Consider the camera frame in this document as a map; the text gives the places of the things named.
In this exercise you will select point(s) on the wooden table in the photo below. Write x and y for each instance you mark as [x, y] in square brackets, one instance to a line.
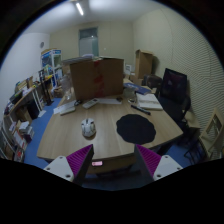
[63, 135]

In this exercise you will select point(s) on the black office chair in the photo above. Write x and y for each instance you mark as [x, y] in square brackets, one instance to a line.
[173, 95]

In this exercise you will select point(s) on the large brown cardboard box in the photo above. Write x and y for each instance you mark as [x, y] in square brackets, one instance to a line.
[95, 78]

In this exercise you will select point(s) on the white remote control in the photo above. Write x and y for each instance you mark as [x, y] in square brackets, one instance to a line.
[90, 103]

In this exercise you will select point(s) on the tall cardboard box background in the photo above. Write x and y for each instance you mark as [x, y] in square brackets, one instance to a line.
[143, 63]

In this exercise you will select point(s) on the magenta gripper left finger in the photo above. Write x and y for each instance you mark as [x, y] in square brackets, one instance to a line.
[74, 167]

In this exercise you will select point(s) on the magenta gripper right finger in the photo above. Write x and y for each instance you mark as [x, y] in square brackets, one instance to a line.
[153, 166]

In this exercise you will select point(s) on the white computer mouse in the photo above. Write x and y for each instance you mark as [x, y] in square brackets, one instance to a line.
[88, 127]

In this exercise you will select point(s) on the wooden folding chair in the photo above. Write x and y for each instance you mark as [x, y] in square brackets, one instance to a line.
[209, 144]

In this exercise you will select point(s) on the grey door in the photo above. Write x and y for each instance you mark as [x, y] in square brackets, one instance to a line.
[88, 41]

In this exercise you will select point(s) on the black pen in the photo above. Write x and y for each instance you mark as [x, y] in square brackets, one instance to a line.
[141, 109]

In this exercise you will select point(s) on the wooden bookshelf with items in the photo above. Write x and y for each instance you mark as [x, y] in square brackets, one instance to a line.
[25, 105]

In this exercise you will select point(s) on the black round mouse pad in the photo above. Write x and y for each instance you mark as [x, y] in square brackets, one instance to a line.
[136, 129]

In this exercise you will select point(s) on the open white book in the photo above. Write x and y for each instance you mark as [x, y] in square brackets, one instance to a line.
[148, 101]

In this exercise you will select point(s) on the blue white display cabinet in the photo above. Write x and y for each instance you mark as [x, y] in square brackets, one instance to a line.
[52, 64]

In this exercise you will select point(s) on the blue book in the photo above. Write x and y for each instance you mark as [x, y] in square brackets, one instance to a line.
[138, 89]

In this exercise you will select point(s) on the ceiling fluorescent light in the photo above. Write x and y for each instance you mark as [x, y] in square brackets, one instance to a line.
[80, 9]

